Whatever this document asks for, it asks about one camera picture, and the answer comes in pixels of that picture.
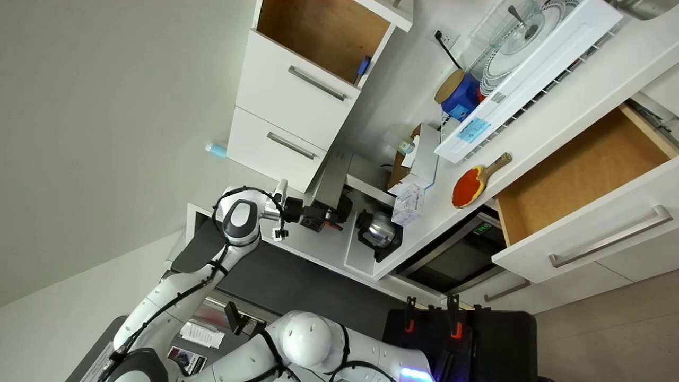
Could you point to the dark picture label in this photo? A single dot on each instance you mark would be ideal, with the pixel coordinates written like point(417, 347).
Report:
point(186, 362)

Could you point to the blue canister tan lid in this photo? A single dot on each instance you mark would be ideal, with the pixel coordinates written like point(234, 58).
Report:
point(463, 96)

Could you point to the gray robot table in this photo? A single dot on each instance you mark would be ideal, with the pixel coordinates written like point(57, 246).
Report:
point(96, 362)

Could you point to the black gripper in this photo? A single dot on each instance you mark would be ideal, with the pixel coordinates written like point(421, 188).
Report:
point(293, 211)

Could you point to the white drawer wood interior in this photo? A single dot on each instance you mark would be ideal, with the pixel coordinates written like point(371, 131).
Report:
point(581, 170)

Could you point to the clear plastic water bottle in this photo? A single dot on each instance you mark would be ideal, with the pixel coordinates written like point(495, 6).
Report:
point(405, 146)

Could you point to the white plate dotted rim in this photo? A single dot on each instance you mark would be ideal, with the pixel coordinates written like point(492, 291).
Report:
point(521, 59)

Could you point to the black orange clamp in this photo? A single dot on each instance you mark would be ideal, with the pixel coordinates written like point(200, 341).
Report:
point(408, 325)
point(458, 329)

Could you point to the shiny silver metal box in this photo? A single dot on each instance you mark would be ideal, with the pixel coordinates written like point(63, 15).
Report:
point(214, 311)

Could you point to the black steel coffee carafe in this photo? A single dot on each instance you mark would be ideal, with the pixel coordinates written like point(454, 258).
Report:
point(378, 232)

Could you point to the black equipment case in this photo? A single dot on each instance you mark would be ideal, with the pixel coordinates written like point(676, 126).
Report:
point(495, 347)

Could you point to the brown cardboard box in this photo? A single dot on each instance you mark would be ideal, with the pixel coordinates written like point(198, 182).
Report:
point(395, 173)

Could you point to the black mounting bracket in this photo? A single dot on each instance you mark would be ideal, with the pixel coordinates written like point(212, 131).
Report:
point(236, 318)

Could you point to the blue sponge black scrub pad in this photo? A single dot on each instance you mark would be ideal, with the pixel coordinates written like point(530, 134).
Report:
point(363, 66)

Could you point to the small teal object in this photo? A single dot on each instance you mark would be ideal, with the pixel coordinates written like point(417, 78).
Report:
point(217, 149)

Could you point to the printed paper sheet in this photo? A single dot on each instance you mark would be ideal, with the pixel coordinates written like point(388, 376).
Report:
point(408, 205)

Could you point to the dark built-in appliance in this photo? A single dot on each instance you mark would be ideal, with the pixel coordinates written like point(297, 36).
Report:
point(454, 261)

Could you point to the white paper label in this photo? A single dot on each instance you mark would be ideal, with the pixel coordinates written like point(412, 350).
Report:
point(202, 333)

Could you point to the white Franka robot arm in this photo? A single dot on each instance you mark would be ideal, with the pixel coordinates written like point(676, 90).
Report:
point(171, 299)

